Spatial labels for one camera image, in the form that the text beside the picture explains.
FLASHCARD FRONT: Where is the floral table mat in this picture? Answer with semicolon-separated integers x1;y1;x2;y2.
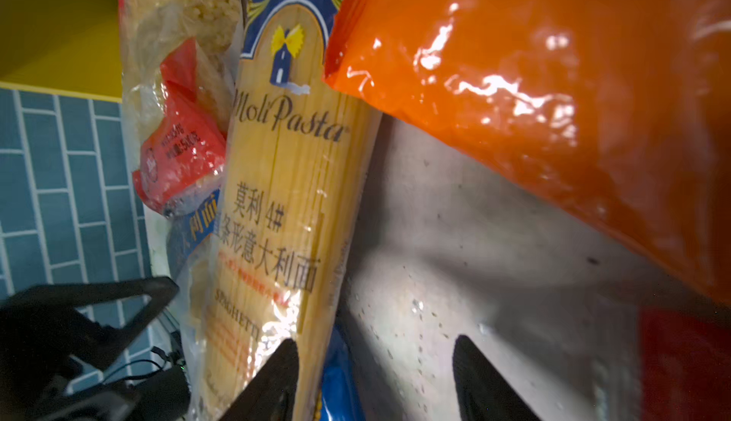
339;117;730;420

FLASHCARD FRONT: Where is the yellow shelf with coloured boards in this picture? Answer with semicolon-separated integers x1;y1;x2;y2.
1;0;122;102

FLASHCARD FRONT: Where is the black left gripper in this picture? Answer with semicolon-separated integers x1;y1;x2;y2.
1;276;190;420

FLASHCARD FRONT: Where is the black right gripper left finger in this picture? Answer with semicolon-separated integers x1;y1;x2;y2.
220;338;300;421

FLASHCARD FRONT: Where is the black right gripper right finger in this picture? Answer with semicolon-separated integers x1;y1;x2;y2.
452;335;539;421

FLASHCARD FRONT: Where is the red fusilli bag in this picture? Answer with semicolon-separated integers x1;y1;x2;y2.
639;309;730;421

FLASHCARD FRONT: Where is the red macaroni bag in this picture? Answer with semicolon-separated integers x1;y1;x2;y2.
118;0;244;217

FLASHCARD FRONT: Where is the blue shell pasta bag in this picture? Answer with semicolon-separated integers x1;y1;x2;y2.
166;190;220;279

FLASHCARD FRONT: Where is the orange macaroni bag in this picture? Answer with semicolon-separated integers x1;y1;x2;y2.
324;0;730;303

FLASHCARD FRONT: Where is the dark labelled spaghetti bag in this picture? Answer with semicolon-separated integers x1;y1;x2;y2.
192;0;381;420

